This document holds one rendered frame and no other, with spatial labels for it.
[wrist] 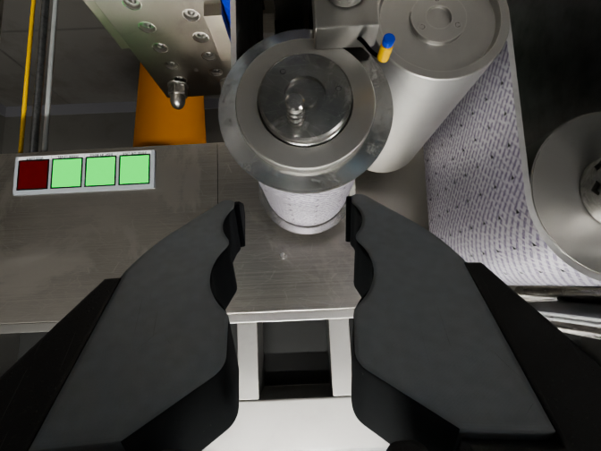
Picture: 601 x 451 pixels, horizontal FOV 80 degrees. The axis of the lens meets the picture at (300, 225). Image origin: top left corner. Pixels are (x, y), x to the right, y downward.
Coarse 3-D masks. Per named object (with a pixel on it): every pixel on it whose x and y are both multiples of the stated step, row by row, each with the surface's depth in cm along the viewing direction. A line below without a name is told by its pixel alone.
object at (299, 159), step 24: (288, 48) 30; (312, 48) 30; (336, 48) 30; (264, 72) 30; (360, 72) 30; (240, 96) 30; (360, 96) 29; (240, 120) 29; (360, 120) 29; (264, 144) 29; (288, 144) 29; (336, 144) 29; (360, 144) 29; (288, 168) 29; (312, 168) 29
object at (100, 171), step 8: (88, 160) 64; (96, 160) 64; (104, 160) 64; (112, 160) 64; (88, 168) 64; (96, 168) 64; (104, 168) 63; (112, 168) 63; (88, 176) 63; (96, 176) 63; (104, 176) 63; (112, 176) 63; (88, 184) 63; (96, 184) 63; (104, 184) 63
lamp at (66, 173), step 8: (56, 160) 64; (64, 160) 64; (72, 160) 64; (80, 160) 64; (56, 168) 64; (64, 168) 64; (72, 168) 64; (80, 168) 64; (56, 176) 63; (64, 176) 63; (72, 176) 63; (56, 184) 63; (64, 184) 63; (72, 184) 63
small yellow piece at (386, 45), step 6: (384, 36) 25; (390, 36) 25; (360, 42) 29; (366, 42) 28; (384, 42) 25; (390, 42) 25; (366, 48) 28; (384, 48) 26; (390, 48) 26; (372, 54) 28; (378, 54) 27; (384, 54) 26; (390, 54) 26; (378, 60) 27; (384, 60) 27
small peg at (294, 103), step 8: (288, 96) 26; (296, 96) 25; (288, 104) 25; (296, 104) 25; (304, 104) 26; (288, 112) 26; (296, 112) 26; (304, 112) 27; (288, 120) 28; (296, 120) 27; (304, 120) 28
